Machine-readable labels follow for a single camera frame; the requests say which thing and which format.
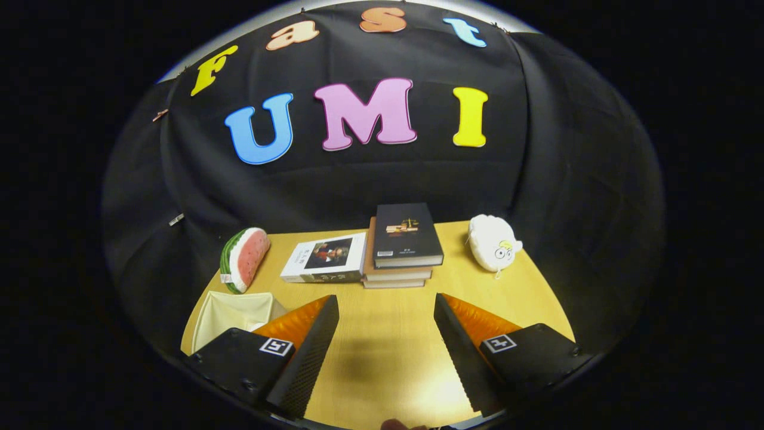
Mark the white plush toy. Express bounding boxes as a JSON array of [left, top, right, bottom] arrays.
[[467, 214, 524, 280]]

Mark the black backdrop cloth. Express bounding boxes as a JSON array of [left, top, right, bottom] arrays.
[[100, 0, 667, 374]]

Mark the thin brown book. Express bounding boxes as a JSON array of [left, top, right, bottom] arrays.
[[362, 277, 427, 290]]

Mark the cream fabric storage box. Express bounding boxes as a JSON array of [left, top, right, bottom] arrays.
[[191, 291, 288, 357]]

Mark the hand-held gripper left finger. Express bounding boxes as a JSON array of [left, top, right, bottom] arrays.
[[183, 294, 340, 420]]

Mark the watermelon slice plush toy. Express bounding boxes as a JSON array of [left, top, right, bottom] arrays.
[[219, 227, 272, 294]]

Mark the black hardcover book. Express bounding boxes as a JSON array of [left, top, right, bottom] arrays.
[[372, 202, 445, 269]]

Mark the white portrait cover book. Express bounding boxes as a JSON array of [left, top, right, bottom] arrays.
[[280, 232, 367, 284]]

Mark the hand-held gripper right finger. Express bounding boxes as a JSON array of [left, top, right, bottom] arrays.
[[433, 293, 593, 417]]

